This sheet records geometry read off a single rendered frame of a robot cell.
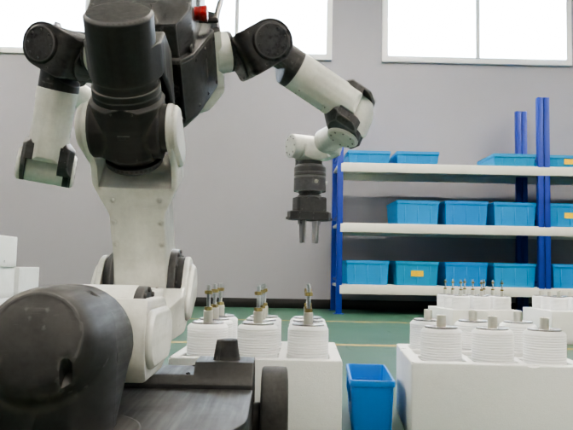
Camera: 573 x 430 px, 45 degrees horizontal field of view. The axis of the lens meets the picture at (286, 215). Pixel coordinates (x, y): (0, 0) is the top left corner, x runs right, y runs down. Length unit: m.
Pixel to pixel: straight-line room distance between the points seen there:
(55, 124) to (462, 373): 1.06
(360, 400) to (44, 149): 0.93
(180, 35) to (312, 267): 5.55
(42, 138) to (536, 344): 1.20
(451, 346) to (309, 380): 0.33
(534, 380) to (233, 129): 5.57
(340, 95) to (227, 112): 5.39
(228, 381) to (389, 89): 6.00
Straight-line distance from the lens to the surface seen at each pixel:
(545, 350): 1.69
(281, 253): 6.78
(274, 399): 1.25
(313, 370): 1.58
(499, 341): 1.67
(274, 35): 1.52
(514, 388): 1.65
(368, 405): 1.73
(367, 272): 6.12
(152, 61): 1.19
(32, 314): 0.82
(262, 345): 1.61
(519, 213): 6.45
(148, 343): 0.96
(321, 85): 1.59
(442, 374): 1.62
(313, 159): 1.87
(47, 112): 1.64
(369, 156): 6.18
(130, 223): 1.34
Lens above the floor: 0.38
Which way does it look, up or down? 4 degrees up
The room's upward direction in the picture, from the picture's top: 1 degrees clockwise
